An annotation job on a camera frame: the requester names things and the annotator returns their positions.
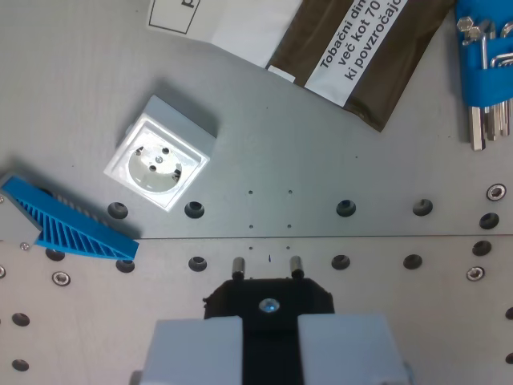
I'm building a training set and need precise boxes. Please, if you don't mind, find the brown tobacco pouch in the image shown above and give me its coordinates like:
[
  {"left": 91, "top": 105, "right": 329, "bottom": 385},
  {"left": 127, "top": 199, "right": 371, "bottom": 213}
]
[{"left": 265, "top": 0, "right": 456, "bottom": 134}]

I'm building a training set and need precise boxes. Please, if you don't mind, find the white wall socket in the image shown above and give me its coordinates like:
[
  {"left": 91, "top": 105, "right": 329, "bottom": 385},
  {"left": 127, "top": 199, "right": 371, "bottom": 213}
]
[{"left": 103, "top": 95, "right": 220, "bottom": 213}]

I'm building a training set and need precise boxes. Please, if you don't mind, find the black two-pin plug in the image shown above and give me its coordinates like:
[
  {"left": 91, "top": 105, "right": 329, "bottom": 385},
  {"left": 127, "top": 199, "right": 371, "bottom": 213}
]
[{"left": 203, "top": 255, "right": 336, "bottom": 385}]

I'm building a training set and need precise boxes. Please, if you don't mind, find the blue hex key holder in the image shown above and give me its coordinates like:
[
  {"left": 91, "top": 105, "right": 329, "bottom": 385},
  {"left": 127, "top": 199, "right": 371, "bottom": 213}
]
[{"left": 454, "top": 0, "right": 513, "bottom": 108}]

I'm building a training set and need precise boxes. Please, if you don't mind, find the white paper package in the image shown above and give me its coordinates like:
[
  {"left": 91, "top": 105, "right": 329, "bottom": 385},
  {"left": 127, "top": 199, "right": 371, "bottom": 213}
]
[{"left": 147, "top": 0, "right": 302, "bottom": 69}]

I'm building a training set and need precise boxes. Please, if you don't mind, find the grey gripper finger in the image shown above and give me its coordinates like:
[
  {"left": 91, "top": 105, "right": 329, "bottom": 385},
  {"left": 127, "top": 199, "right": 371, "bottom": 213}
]
[
  {"left": 297, "top": 313, "right": 414, "bottom": 385},
  {"left": 131, "top": 318, "right": 244, "bottom": 385}
]

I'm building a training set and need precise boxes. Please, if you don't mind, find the largest steel hex key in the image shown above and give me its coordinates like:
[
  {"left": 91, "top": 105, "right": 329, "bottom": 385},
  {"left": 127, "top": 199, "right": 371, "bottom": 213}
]
[{"left": 467, "top": 26, "right": 489, "bottom": 152}]

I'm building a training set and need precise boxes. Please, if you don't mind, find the blue ribbed wedge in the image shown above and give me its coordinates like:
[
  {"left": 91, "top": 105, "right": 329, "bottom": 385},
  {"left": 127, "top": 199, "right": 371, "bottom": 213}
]
[{"left": 0, "top": 176, "right": 140, "bottom": 262}]

